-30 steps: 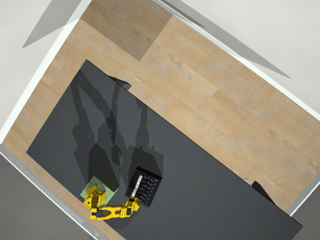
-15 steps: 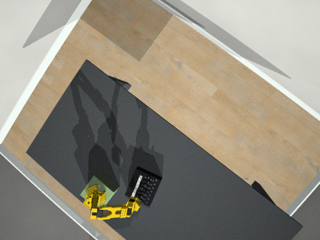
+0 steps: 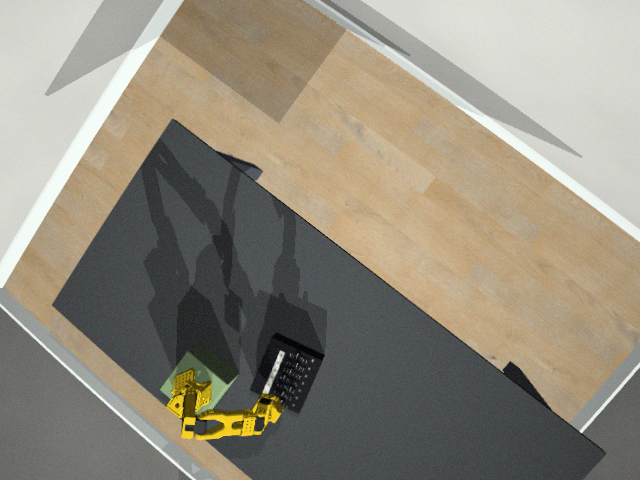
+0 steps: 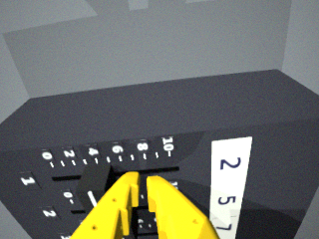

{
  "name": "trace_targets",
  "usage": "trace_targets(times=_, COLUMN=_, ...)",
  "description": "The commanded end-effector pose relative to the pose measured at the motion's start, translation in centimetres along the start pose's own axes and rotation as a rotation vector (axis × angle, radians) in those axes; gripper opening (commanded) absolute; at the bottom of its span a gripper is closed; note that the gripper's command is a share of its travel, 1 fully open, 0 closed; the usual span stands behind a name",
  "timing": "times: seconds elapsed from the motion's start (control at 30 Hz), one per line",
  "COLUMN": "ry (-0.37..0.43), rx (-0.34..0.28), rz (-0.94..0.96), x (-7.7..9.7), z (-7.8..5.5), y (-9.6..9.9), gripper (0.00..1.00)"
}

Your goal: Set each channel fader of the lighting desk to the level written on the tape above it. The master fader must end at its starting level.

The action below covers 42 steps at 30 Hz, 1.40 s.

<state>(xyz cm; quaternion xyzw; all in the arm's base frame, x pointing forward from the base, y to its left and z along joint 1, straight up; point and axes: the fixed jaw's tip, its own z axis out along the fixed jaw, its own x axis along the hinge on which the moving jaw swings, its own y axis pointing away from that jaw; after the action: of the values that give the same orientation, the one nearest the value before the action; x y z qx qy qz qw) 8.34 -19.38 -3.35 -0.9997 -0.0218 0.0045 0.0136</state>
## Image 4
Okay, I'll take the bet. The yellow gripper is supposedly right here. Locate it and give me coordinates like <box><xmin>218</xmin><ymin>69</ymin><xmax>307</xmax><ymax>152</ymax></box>
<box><xmin>70</xmin><ymin>172</ymin><xmax>220</xmax><ymax>239</ymax></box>

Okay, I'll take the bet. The black lighting desk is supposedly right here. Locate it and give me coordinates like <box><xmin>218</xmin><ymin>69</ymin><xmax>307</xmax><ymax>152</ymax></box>
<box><xmin>0</xmin><ymin>69</ymin><xmax>319</xmax><ymax>239</ymax></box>

